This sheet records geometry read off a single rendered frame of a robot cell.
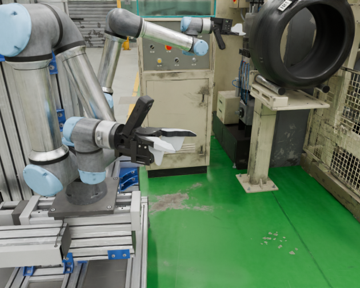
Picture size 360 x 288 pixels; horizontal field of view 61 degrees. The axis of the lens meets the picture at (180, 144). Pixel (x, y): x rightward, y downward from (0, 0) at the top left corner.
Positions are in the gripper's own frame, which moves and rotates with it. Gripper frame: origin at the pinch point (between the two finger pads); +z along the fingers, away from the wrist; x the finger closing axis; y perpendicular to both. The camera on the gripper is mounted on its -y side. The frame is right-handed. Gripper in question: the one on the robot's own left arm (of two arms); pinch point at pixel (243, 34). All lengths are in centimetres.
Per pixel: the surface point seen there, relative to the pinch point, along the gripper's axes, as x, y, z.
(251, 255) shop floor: -44, -119, 14
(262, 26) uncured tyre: -3.6, 5.7, 8.7
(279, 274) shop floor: -59, -118, 24
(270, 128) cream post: 25, -64, 45
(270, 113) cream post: 25, -53, 42
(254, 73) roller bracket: 23.1, -24.6, 21.8
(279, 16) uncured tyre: -10.3, 11.4, 13.7
